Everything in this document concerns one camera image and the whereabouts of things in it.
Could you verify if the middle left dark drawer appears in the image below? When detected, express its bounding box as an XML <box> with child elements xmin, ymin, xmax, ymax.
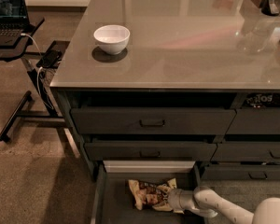
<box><xmin>84</xmin><ymin>141</ymin><xmax>217</xmax><ymax>161</ymax></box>

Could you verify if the dark drawer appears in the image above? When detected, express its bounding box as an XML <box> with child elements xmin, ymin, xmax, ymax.
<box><xmin>202</xmin><ymin>165</ymin><xmax>280</xmax><ymax>181</ymax></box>
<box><xmin>212</xmin><ymin>142</ymin><xmax>280</xmax><ymax>162</ymax></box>
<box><xmin>70</xmin><ymin>107</ymin><xmax>235</xmax><ymax>135</ymax></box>
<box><xmin>84</xmin><ymin>141</ymin><xmax>217</xmax><ymax>161</ymax></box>
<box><xmin>227</xmin><ymin>108</ymin><xmax>280</xmax><ymax>134</ymax></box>

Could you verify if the bottom right dark drawer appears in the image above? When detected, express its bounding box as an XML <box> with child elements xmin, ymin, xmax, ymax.
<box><xmin>202</xmin><ymin>165</ymin><xmax>280</xmax><ymax>181</ymax></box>

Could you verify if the black smartphone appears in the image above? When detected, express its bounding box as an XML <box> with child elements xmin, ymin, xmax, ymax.
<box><xmin>36</xmin><ymin>49</ymin><xmax>62</xmax><ymax>68</ymax></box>

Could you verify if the top right dark drawer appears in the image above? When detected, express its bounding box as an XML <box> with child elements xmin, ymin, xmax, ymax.
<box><xmin>227</xmin><ymin>108</ymin><xmax>280</xmax><ymax>134</ymax></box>

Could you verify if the white charging cable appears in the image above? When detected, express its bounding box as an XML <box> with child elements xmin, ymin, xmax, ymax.
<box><xmin>20</xmin><ymin>32</ymin><xmax>55</xmax><ymax>110</ymax></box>

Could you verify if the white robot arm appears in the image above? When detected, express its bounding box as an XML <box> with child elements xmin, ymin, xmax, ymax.
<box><xmin>168</xmin><ymin>186</ymin><xmax>280</xmax><ymax>224</ymax></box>

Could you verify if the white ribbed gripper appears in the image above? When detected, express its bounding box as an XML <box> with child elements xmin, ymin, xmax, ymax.
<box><xmin>168</xmin><ymin>189</ymin><xmax>196</xmax><ymax>213</ymax></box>

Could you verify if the black laptop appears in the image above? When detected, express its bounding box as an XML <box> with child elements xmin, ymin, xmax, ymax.
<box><xmin>0</xmin><ymin>0</ymin><xmax>30</xmax><ymax>48</ymax></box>

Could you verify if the middle right dark drawer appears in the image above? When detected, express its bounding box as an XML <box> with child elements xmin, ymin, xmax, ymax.
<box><xmin>212</xmin><ymin>142</ymin><xmax>280</xmax><ymax>162</ymax></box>

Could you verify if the brown sea salt chip bag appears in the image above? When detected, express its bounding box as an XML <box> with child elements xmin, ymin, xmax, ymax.
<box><xmin>128</xmin><ymin>178</ymin><xmax>177</xmax><ymax>212</ymax></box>

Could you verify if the open bottom left drawer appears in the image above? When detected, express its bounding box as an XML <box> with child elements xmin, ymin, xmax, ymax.
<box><xmin>91</xmin><ymin>164</ymin><xmax>207</xmax><ymax>224</ymax></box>

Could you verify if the black rolling laptop stand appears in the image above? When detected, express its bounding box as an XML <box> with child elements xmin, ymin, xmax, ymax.
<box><xmin>0</xmin><ymin>15</ymin><xmax>71</xmax><ymax>143</ymax></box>

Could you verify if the doritos chip bag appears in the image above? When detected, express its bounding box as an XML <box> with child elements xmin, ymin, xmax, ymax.
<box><xmin>244</xmin><ymin>93</ymin><xmax>280</xmax><ymax>108</ymax></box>

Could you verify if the white ceramic bowl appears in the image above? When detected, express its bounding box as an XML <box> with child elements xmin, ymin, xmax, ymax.
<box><xmin>93</xmin><ymin>25</ymin><xmax>131</xmax><ymax>55</ymax></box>

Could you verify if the top left dark drawer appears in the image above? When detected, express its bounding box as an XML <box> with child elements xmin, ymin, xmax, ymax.
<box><xmin>70</xmin><ymin>107</ymin><xmax>235</xmax><ymax>135</ymax></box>

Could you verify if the grey kitchen island counter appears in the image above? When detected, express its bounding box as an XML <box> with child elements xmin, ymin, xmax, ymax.
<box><xmin>50</xmin><ymin>0</ymin><xmax>280</xmax><ymax>91</ymax></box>

